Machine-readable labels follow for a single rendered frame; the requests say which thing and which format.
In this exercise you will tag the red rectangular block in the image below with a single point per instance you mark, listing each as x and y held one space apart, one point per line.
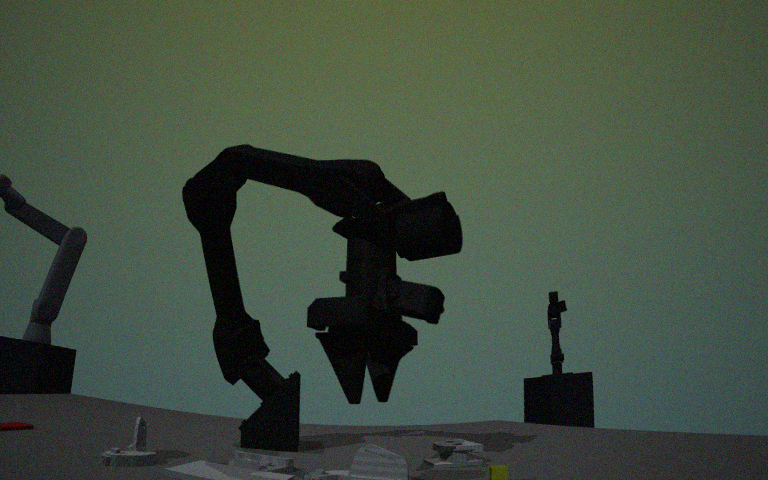
15 426

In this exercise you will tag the olive yellow block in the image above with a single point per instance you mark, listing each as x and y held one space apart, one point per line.
498 472

